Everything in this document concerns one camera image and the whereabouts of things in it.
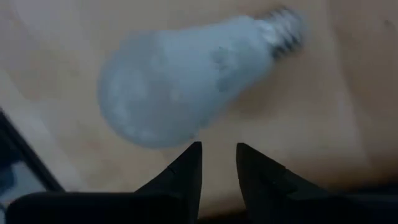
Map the black aluminium table frame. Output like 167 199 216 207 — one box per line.
0 107 65 194

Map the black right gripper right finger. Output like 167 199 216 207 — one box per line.
235 142 346 224

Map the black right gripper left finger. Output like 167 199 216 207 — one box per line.
134 141 203 224

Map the white light bulb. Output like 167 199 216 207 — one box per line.
98 6 307 150

